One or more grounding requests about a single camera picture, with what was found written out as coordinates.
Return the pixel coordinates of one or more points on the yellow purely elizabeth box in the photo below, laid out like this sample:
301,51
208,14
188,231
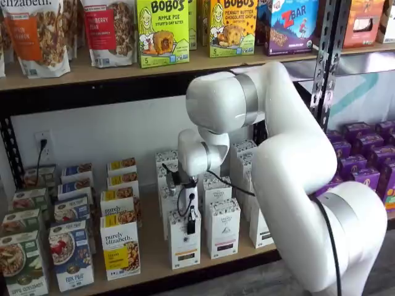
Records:
122,180
118,203
120,246
122,165

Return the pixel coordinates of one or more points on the wooden shelf board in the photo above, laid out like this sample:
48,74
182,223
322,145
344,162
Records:
154,246
92,74
367,49

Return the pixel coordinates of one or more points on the orange label granola bag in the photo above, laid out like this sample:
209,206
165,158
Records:
34,37

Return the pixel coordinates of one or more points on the black metal shelf post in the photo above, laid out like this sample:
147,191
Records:
12,148
322,92

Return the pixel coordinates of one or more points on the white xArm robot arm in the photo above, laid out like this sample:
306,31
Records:
293,154

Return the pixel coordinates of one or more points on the white box pink strip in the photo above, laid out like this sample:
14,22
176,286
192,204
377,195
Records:
216,191
222,234

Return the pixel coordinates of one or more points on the red label granola bag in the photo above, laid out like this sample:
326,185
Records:
108,37

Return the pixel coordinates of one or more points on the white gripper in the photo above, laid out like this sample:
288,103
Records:
186,198

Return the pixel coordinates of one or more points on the blue Z Bar box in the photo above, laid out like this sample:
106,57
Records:
293,27

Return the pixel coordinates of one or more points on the purple Annie's box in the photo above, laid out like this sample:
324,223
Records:
334,137
359,131
341,151
385,128
382,155
365,180
351,163
389,179
368,143

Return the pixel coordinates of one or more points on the white box yellow strip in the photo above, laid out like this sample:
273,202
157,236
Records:
163,212
160,180
179,246
166,157

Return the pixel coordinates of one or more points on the white backing sheet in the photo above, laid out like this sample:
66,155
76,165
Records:
364,92

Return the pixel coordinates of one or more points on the green oatmeal box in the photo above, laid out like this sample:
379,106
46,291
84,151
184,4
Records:
18,222
40,177
29,200
21,265

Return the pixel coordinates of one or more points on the green Bobo's box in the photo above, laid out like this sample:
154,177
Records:
192,24
160,37

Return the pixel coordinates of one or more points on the white granola bag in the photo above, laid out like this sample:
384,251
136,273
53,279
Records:
75,24

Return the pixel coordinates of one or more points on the white wall outlet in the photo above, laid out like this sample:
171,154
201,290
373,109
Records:
47,154

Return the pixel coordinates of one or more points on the orange Annie's box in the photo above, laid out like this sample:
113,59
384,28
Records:
361,24

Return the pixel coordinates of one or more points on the orange Bobo's box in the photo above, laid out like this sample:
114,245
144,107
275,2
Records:
231,31

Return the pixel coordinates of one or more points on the white snack box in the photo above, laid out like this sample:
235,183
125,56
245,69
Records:
387,21

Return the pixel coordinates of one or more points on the white box black strip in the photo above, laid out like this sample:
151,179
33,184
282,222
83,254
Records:
250,209
245,166
243,148
259,228

